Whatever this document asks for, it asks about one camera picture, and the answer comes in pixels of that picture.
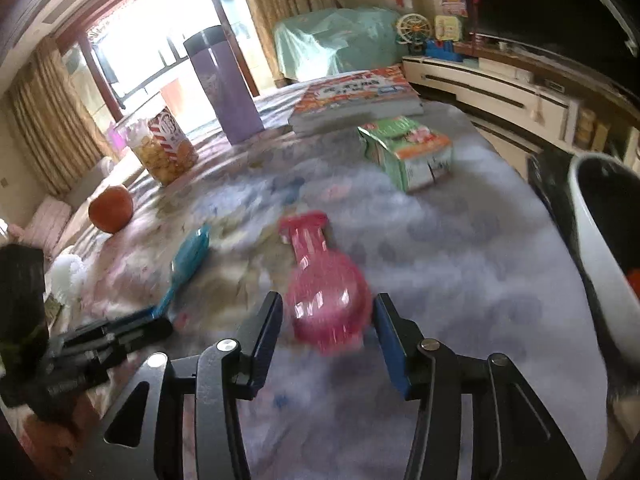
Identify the ferris wheel toy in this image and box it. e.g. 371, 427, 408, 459
396, 13, 432, 56

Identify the blue toy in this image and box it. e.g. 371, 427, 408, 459
425, 40, 468, 62

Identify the purple thermos bottle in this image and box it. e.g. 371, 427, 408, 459
182, 25, 265, 145

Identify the teal plastic brush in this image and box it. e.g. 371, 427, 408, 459
152, 224, 212, 318

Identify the pink cushion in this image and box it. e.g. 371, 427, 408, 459
22, 195, 72, 256

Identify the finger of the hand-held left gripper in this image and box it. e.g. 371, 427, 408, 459
97, 317, 174, 363
62, 307, 163, 349

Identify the popcorn snack bag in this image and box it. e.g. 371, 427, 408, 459
125, 107, 200, 187

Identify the white round trash bin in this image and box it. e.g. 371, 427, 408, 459
567, 152, 640, 361

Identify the teal covered furniture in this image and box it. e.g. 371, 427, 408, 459
272, 7, 417, 86

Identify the orange fruit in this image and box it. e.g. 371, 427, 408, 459
88, 185, 134, 234

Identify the yellow green toy house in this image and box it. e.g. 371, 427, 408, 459
434, 15, 462, 43

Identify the stack of round containers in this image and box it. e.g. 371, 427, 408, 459
575, 110, 597, 148

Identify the black flat television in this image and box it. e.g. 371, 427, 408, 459
454, 0, 640, 91

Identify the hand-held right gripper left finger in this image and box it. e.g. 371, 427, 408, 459
95, 291, 285, 480

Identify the balcony window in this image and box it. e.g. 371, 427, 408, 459
65, 0, 251, 111

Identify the green printed pack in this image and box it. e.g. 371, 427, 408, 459
357, 116, 453, 195

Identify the beige curtain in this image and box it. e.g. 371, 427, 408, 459
10, 50, 107, 196
234, 0, 342, 97

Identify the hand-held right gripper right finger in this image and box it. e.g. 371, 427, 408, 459
374, 293, 587, 480

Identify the white fluffy ball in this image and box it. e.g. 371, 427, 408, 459
47, 254, 83, 307

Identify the children's picture book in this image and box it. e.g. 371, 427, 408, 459
288, 65, 425, 136

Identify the black bin liner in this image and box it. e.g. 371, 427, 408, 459
527, 150, 640, 411

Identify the white television cabinet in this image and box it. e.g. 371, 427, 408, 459
402, 35, 640, 162

